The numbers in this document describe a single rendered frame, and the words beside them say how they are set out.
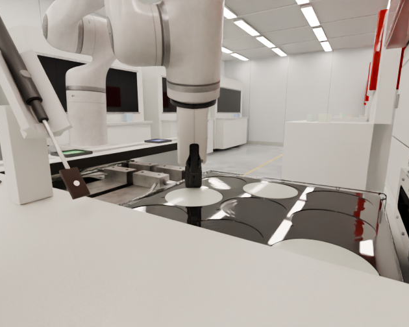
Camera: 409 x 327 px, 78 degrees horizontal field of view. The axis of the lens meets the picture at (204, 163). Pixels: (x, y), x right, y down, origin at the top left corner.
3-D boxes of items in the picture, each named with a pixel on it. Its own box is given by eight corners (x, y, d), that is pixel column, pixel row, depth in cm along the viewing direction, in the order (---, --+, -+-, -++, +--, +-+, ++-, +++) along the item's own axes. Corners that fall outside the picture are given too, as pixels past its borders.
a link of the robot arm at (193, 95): (168, 72, 43) (169, 90, 45) (164, 85, 36) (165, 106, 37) (217, 72, 44) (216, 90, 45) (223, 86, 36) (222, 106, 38)
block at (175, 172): (189, 178, 64) (189, 167, 64) (181, 181, 61) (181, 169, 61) (165, 174, 68) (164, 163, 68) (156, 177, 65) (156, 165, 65)
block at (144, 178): (169, 186, 57) (169, 173, 57) (159, 190, 55) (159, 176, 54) (143, 181, 61) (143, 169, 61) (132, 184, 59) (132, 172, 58)
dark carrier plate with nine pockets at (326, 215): (379, 198, 45) (380, 195, 45) (413, 353, 16) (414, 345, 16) (210, 174, 62) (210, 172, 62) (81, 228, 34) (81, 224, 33)
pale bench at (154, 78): (215, 154, 640) (216, 71, 601) (170, 167, 489) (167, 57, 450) (180, 151, 695) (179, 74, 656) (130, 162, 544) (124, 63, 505)
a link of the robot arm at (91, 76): (62, 91, 85) (58, 14, 81) (117, 96, 97) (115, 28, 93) (70, 89, 76) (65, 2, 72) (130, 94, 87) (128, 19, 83)
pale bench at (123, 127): (156, 171, 456) (152, 52, 416) (55, 201, 305) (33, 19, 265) (115, 165, 510) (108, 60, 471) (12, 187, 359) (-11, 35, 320)
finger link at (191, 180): (184, 156, 47) (185, 185, 50) (184, 165, 44) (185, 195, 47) (202, 156, 47) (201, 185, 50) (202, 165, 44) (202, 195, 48)
